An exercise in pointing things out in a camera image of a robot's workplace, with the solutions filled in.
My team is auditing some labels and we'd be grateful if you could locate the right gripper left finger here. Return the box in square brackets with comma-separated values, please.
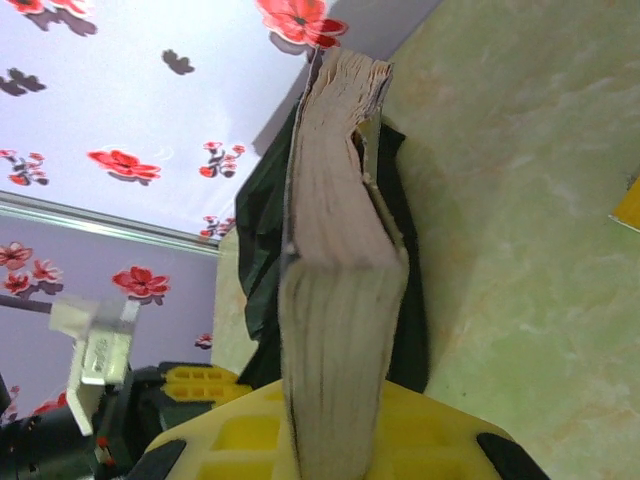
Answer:
[130, 380, 290, 480]

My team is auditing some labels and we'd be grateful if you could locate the black backpack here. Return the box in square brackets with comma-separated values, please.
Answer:
[233, 102, 434, 396]

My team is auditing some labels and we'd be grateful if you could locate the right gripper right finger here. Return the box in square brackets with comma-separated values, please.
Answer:
[372, 382, 551, 480]

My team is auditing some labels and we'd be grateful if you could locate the yellow book with tree print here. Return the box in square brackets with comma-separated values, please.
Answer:
[607, 177, 640, 236]

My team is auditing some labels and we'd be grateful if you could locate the thick blue landscape cover book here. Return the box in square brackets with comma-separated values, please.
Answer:
[277, 47, 411, 480]

